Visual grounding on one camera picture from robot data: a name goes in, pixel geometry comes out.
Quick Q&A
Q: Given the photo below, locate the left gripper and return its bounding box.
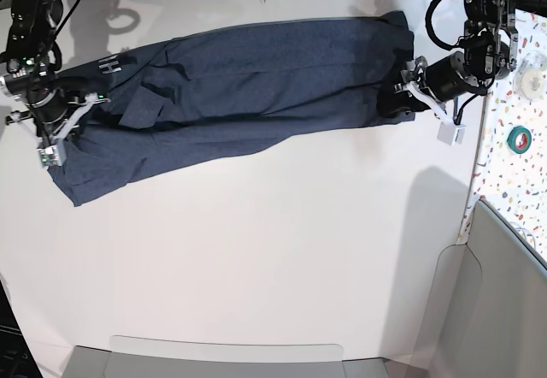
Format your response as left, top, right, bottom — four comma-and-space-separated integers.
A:
378, 52, 474, 123

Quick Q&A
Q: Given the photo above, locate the clear tape dispenser roll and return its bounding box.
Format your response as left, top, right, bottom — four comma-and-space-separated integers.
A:
514, 52, 546, 102

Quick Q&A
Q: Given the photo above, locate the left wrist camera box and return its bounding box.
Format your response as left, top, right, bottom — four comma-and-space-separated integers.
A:
438, 122, 466, 145

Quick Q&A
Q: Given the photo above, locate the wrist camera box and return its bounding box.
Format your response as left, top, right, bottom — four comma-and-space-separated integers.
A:
438, 122, 466, 145
37, 140, 67, 168

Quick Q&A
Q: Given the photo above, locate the green tape roll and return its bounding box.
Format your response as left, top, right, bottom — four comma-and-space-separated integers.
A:
506, 126, 532, 155

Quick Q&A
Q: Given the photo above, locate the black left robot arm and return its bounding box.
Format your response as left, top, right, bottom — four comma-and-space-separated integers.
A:
377, 0, 519, 127

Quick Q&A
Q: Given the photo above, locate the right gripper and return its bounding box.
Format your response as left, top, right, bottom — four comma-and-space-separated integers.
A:
5, 82, 110, 147

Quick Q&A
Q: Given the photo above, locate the grey chair bottom edge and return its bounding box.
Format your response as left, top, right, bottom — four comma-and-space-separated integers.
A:
62, 335, 388, 377

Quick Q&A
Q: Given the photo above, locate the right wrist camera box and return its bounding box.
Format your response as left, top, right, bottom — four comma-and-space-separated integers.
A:
37, 140, 67, 168

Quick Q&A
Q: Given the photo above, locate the dark blue t-shirt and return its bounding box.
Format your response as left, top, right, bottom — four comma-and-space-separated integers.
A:
48, 11, 415, 206

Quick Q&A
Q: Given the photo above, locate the terrazzo patterned table cover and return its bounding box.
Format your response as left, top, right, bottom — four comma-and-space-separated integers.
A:
459, 10, 546, 257

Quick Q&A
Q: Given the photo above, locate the grey chair right side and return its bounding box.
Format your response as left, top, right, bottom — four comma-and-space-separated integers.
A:
412, 201, 546, 377

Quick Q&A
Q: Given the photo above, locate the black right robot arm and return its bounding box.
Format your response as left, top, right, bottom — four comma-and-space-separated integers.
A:
1, 0, 109, 151

